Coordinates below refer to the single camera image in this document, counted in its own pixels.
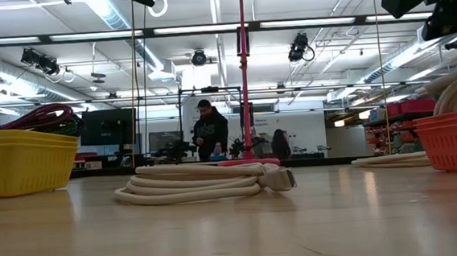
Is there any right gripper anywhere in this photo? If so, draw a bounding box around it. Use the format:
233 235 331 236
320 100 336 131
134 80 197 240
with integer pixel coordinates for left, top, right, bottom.
419 1 457 47

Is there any white cable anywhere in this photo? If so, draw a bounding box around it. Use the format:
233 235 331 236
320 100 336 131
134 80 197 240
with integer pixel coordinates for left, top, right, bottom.
412 65 457 118
109 155 298 210
350 151 432 172

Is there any pink braided cable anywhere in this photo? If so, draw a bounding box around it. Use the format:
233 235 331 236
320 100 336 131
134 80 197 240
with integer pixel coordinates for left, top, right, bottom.
0 101 76 133

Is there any green braided cable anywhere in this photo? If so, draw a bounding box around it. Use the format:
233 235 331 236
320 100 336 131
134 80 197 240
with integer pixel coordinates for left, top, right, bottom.
46 120 80 139

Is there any shelf with red bins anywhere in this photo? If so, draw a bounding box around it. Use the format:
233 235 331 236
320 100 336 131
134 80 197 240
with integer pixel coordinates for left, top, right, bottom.
361 97 439 158

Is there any orange plastic basket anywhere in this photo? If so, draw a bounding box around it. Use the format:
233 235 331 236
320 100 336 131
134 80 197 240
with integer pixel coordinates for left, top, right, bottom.
411 108 457 180

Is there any black monitor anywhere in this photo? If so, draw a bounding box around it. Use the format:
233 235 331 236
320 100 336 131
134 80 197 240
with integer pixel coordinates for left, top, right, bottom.
77 106 138 148

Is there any red lamp stand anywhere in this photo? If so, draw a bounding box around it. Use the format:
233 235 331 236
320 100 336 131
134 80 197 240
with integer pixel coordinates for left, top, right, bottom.
205 0 282 172

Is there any person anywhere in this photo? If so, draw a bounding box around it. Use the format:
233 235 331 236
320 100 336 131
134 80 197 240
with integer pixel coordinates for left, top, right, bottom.
189 97 232 163
269 128 293 161

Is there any yellow plastic basket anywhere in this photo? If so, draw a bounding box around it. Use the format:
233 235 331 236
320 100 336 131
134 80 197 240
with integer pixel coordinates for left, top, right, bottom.
0 124 84 199

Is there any black ceiling camera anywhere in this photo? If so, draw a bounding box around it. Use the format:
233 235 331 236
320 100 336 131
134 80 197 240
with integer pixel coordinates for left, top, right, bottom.
190 48 208 68
286 31 316 64
20 45 61 78

